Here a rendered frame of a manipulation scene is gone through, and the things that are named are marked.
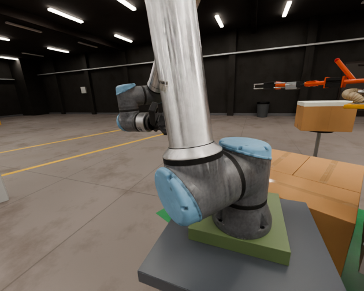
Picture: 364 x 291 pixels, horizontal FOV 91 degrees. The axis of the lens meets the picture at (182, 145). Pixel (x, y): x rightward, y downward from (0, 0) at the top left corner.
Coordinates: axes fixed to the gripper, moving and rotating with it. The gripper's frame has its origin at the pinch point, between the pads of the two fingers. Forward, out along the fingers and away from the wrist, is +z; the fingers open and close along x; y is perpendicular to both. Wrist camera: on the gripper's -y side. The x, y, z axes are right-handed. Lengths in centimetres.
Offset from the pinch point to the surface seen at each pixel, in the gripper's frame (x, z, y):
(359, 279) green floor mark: 38, 86, 125
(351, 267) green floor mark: 31, 84, 132
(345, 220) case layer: 13, 67, 72
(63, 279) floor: 91, -93, 60
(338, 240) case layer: 22, 65, 81
